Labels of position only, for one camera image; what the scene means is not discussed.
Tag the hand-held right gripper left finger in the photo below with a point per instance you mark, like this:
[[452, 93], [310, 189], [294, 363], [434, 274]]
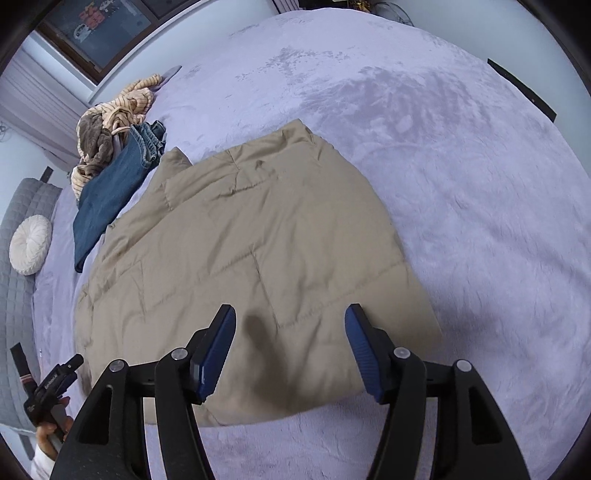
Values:
[[217, 355]]

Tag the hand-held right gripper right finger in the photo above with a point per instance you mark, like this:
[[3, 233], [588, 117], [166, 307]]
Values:
[[362, 355]]

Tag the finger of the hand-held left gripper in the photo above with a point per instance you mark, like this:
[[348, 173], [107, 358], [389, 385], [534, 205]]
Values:
[[74, 363]]

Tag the beige puffer jacket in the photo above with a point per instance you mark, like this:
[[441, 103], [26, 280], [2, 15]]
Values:
[[258, 240]]

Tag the person's left forearm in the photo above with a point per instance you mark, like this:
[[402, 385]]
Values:
[[44, 467]]

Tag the pile of striped clothes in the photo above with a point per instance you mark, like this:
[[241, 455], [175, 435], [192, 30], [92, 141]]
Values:
[[134, 99]]

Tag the person's left hand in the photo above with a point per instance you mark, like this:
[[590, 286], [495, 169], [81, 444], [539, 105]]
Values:
[[46, 438]]

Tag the grey quilted headboard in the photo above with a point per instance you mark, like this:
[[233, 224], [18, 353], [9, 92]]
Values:
[[18, 304]]

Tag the round cream cushion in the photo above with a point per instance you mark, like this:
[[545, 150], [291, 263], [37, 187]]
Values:
[[30, 244]]

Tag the folded blue jeans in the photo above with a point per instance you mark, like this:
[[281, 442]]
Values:
[[111, 198]]

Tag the purple plush bed blanket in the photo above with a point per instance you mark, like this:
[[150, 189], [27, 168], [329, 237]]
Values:
[[438, 184]]

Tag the black headboard tag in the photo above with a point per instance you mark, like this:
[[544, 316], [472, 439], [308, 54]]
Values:
[[47, 174]]

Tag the brown plush garment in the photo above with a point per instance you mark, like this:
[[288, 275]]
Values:
[[94, 138]]

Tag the grey curtain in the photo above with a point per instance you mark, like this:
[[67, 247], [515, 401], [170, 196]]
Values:
[[41, 110]]

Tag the electric fan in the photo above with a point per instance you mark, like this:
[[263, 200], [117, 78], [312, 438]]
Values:
[[390, 10]]

